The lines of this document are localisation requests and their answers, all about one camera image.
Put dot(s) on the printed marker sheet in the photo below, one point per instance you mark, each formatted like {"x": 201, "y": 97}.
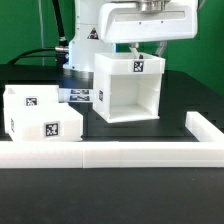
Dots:
{"x": 75, "y": 95}

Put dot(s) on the white drawer cabinet box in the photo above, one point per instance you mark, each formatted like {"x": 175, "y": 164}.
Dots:
{"x": 126, "y": 88}

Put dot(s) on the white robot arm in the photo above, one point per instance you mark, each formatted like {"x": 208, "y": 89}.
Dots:
{"x": 86, "y": 43}

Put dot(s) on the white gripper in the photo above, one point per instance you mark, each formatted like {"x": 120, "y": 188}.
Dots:
{"x": 131, "y": 22}

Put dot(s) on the white L-shaped fence rail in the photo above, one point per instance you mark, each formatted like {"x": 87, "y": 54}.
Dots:
{"x": 206, "y": 151}

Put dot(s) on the white front drawer tray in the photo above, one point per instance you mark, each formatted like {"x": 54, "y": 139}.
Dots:
{"x": 53, "y": 122}

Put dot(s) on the white drawer tray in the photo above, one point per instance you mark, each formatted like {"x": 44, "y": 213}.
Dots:
{"x": 30, "y": 95}
{"x": 53, "y": 122}

